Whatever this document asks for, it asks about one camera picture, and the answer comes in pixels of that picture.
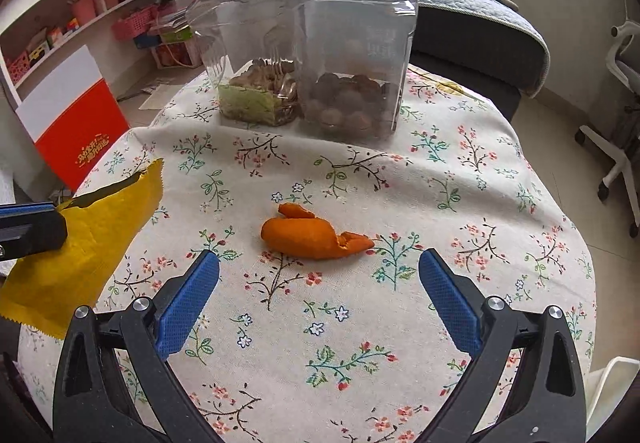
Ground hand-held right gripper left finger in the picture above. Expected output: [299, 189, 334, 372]
[52, 250, 221, 443]

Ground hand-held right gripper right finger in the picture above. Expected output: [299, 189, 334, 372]
[419, 249, 587, 443]

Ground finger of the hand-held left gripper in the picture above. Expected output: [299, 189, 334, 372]
[0, 203, 68, 259]

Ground yellow snack packet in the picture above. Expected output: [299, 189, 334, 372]
[0, 158, 165, 341]

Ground orange peel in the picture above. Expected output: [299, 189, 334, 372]
[260, 203, 375, 261]

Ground white trash bin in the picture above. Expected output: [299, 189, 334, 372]
[585, 357, 640, 443]

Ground red and white paper bag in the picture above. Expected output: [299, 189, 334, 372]
[15, 45, 131, 194]

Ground paper sheet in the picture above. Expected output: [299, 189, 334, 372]
[120, 78, 176, 111]

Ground clear jar with pistachios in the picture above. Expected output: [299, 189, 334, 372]
[186, 0, 301, 126]

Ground clear jar with round nuts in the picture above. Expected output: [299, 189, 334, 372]
[292, 0, 420, 141]

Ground grey office chair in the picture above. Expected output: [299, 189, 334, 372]
[575, 20, 640, 239]

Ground dark grey ottoman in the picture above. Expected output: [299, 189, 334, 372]
[407, 0, 551, 121]

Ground pink pen cup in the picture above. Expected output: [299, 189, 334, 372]
[70, 0, 97, 26]

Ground grey quilted mat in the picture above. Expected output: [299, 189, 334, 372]
[415, 0, 551, 98]

